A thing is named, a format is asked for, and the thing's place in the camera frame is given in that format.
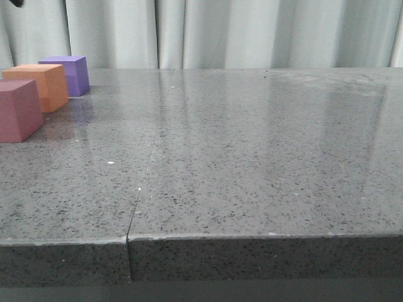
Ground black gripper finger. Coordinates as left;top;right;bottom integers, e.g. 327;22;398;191
9;0;24;8

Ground orange foam cube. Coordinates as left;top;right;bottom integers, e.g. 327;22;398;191
2;64;69;113

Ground purple foam cube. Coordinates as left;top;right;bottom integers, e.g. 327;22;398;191
38;55;90;97

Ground light grey curtain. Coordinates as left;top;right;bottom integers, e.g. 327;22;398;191
1;1;402;69

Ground pink foam cube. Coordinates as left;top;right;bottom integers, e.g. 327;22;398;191
1;79;43;143

